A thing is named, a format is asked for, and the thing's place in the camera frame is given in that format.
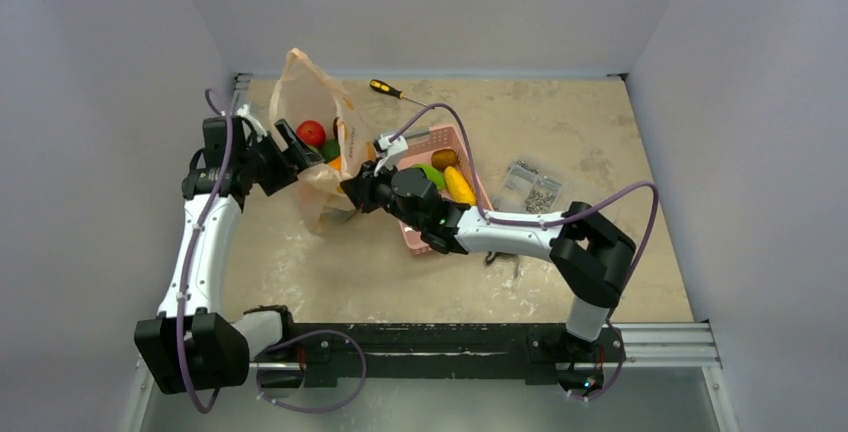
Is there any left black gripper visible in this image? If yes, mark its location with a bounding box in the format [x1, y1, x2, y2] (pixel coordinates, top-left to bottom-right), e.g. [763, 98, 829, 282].
[238, 120, 322, 195]

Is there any translucent orange plastic bag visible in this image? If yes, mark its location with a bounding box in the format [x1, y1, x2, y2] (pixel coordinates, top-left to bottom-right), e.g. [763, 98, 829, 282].
[267, 48, 376, 234]

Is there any orange yellow fake mango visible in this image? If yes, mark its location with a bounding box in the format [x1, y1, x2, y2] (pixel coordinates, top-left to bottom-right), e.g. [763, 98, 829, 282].
[327, 156, 343, 172]

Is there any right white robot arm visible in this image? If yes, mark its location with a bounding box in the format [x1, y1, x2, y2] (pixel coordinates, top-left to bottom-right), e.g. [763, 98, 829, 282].
[341, 163, 637, 359]

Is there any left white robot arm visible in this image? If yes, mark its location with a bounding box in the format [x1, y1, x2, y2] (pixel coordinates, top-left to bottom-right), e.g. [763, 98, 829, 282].
[134, 117, 321, 395]

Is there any red fake tomato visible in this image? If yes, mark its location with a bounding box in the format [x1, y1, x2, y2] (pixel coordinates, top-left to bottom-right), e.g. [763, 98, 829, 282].
[296, 120, 326, 148]

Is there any green fake lime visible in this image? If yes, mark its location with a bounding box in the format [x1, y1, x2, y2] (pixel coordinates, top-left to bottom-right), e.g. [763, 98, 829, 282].
[320, 139, 341, 163]

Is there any green fake starfruit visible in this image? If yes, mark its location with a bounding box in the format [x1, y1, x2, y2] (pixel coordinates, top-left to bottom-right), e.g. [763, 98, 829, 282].
[413, 164, 446, 191]

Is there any brown fake kiwi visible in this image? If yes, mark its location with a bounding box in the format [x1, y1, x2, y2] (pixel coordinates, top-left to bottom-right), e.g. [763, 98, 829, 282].
[430, 148, 459, 171]

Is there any pink plastic basket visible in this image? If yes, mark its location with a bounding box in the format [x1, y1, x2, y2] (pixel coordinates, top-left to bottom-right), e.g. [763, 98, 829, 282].
[396, 124, 499, 257]

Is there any yellow black screwdriver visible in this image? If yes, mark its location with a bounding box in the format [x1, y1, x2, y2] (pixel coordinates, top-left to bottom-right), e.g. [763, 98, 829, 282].
[369, 79, 428, 107]

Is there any black metal clamp tool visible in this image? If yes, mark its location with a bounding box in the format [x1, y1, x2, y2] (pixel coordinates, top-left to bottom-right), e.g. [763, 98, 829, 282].
[484, 251, 521, 279]

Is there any clear plastic screw box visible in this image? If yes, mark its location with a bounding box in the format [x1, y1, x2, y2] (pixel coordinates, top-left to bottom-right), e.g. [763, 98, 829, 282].
[491, 159, 621, 232]

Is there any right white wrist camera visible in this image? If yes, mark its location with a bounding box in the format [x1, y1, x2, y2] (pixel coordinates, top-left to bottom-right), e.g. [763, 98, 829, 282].
[374, 133, 408, 176]

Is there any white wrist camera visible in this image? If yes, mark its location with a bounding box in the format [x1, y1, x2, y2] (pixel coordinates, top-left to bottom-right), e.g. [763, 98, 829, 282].
[374, 133, 408, 176]
[235, 103, 268, 141]

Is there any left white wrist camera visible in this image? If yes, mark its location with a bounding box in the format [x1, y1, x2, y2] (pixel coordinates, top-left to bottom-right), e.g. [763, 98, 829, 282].
[235, 103, 268, 141]

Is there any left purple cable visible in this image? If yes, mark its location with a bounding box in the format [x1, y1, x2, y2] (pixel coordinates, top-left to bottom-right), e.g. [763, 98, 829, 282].
[175, 87, 368, 415]

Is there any purple cable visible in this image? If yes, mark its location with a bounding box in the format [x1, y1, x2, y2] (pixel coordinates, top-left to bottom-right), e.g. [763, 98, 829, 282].
[387, 102, 661, 404]
[175, 87, 368, 415]

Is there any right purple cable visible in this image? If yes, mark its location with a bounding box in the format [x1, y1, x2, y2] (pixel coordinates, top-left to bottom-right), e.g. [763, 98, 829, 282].
[387, 102, 661, 404]

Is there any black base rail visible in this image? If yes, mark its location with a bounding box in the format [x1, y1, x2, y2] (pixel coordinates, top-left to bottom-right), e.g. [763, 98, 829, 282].
[252, 323, 627, 394]

